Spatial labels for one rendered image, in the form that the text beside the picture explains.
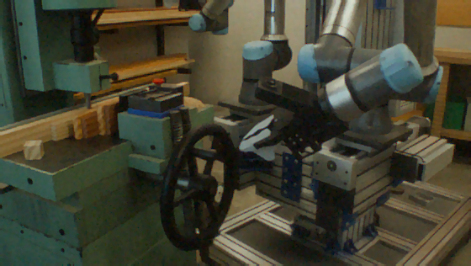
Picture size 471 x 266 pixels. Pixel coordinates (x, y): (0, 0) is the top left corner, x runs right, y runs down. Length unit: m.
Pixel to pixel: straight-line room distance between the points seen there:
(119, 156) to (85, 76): 0.21
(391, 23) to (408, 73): 1.04
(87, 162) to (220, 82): 4.05
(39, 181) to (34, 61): 0.36
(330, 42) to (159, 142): 0.42
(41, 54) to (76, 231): 0.45
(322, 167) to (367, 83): 0.63
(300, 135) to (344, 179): 0.52
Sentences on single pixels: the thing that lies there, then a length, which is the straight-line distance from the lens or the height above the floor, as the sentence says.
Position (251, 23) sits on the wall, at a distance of 4.59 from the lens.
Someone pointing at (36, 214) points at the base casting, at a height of 0.76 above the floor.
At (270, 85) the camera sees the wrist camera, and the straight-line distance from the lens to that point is 0.72.
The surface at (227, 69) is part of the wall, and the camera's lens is 4.80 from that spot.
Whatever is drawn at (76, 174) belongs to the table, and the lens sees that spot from 0.89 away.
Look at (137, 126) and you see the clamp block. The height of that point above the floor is 0.94.
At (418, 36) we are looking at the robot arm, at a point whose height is 1.13.
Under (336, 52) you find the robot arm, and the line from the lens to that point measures 0.81.
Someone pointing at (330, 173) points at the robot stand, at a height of 0.72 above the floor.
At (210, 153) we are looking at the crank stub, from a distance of 0.82.
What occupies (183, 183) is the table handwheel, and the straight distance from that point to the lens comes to 0.95.
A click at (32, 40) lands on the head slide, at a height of 1.13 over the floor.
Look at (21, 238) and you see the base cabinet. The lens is 1.13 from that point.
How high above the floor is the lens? 1.21
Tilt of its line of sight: 18 degrees down
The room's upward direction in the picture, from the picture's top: straight up
